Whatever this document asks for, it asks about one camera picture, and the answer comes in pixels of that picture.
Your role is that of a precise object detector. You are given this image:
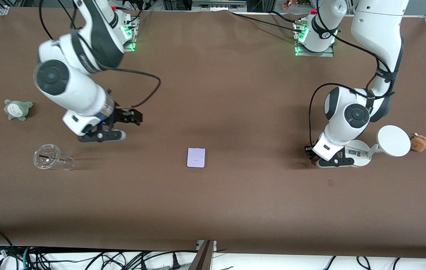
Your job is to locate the clear plastic cup with lid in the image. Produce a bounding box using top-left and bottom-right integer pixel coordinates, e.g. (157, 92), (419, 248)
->
(33, 144), (75, 171)

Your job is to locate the brown table cover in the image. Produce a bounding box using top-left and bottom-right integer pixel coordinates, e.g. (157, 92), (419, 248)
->
(0, 7), (426, 259)

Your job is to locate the green grey plush toy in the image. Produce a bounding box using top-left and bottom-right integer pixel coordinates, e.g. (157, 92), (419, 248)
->
(4, 99), (33, 122)

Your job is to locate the brown plush toy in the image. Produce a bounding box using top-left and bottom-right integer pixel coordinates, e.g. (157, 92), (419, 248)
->
(410, 133), (426, 152)

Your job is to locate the grey metal device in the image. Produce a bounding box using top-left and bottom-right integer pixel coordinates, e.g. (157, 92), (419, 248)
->
(192, 0), (247, 10)

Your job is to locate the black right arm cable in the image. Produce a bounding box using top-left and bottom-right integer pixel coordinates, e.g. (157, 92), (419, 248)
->
(39, 0), (161, 109)

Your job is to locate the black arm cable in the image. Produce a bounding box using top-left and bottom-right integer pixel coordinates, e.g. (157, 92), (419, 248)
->
(39, 0), (161, 109)
(308, 0), (398, 151)

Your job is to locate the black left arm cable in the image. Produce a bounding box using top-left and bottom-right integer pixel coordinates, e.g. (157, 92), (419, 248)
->
(308, 0), (398, 151)

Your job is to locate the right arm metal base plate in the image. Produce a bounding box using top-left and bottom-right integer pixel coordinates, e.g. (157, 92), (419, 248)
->
(121, 15), (138, 52)

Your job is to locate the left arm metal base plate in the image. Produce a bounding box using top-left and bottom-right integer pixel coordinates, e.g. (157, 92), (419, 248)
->
(294, 19), (335, 57)

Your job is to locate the black cable across table cover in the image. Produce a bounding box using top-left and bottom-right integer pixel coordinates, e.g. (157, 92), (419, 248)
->
(231, 10), (300, 30)

